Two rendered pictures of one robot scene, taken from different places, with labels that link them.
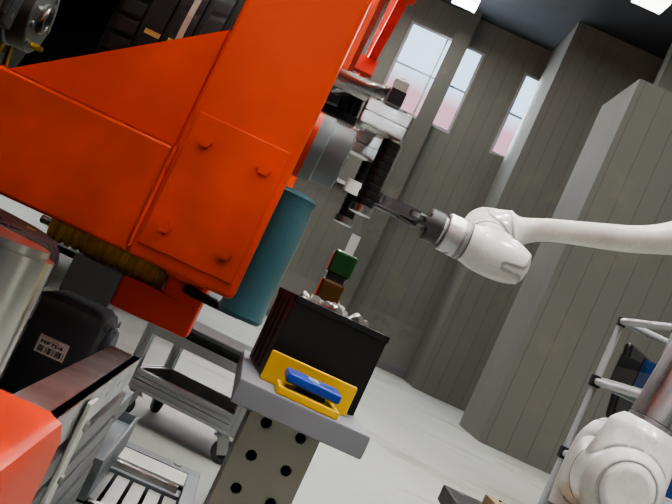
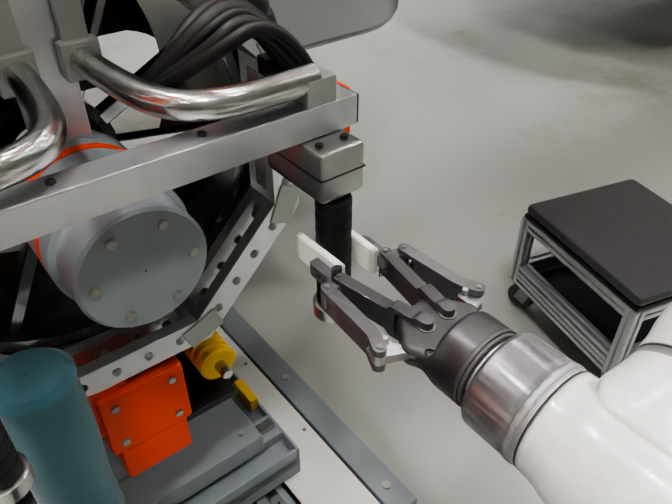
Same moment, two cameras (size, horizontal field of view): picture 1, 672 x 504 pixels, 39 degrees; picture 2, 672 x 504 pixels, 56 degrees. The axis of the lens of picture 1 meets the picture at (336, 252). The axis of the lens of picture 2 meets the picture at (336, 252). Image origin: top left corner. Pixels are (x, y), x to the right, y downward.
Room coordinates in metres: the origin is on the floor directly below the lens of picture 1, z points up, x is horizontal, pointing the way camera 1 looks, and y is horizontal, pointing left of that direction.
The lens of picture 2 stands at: (1.79, -0.40, 1.21)
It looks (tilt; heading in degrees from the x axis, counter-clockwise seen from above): 38 degrees down; 56
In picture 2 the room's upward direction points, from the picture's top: straight up
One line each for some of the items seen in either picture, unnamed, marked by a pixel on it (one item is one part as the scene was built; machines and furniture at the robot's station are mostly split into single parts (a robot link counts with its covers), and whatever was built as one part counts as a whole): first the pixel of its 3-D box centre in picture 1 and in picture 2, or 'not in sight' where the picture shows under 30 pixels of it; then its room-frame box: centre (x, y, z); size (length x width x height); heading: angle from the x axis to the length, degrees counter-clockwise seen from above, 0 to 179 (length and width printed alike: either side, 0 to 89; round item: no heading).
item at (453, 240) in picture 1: (452, 235); (520, 395); (2.09, -0.22, 0.83); 0.09 x 0.06 x 0.09; 4
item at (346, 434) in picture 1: (293, 395); not in sight; (1.33, -0.03, 0.44); 0.43 x 0.17 x 0.03; 4
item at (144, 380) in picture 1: (204, 387); (619, 283); (3.08, 0.20, 0.17); 0.43 x 0.36 x 0.34; 78
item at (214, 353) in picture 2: not in sight; (181, 319); (2.00, 0.34, 0.51); 0.29 x 0.06 x 0.06; 94
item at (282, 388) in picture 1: (306, 398); not in sight; (1.16, -0.04, 0.45); 0.08 x 0.08 x 0.01; 4
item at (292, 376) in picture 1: (310, 388); not in sight; (1.16, -0.04, 0.47); 0.07 x 0.07 x 0.02; 4
